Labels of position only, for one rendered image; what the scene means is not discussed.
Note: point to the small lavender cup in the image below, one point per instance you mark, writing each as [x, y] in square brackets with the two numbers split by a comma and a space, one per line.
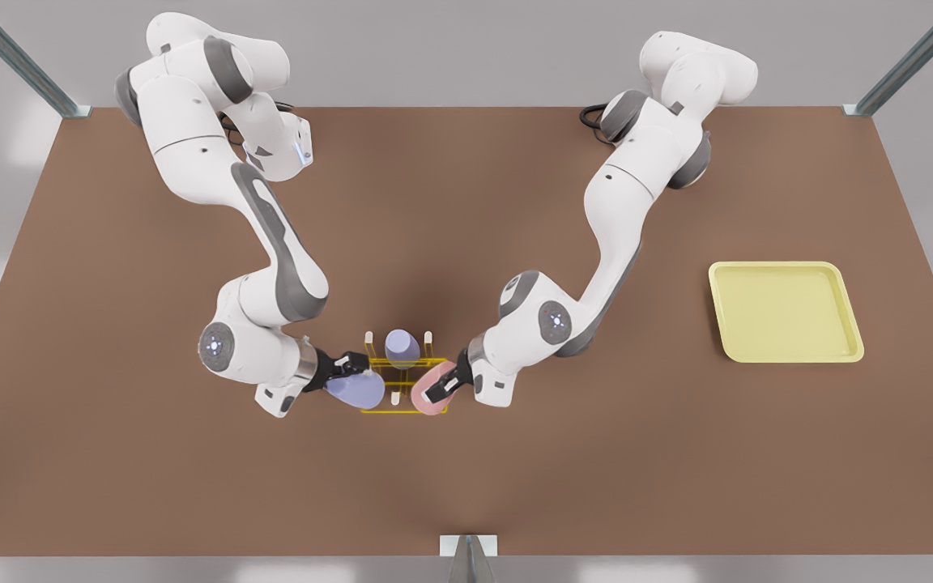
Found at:
[402, 346]

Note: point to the yellow square tray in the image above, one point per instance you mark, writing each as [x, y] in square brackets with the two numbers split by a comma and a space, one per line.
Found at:
[785, 311]

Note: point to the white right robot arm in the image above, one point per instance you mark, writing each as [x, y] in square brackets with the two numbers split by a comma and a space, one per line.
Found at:
[191, 113]

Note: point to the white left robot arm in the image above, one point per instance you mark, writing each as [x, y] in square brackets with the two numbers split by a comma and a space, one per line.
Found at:
[636, 178]

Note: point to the pink cup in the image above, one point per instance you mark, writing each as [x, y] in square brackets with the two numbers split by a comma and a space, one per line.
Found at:
[428, 391]

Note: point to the silver frame post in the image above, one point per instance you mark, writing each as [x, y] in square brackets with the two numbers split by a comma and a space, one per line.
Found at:
[17, 57]
[468, 559]
[912, 58]

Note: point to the large lavender cup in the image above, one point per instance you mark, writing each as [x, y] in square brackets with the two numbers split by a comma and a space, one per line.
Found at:
[355, 391]

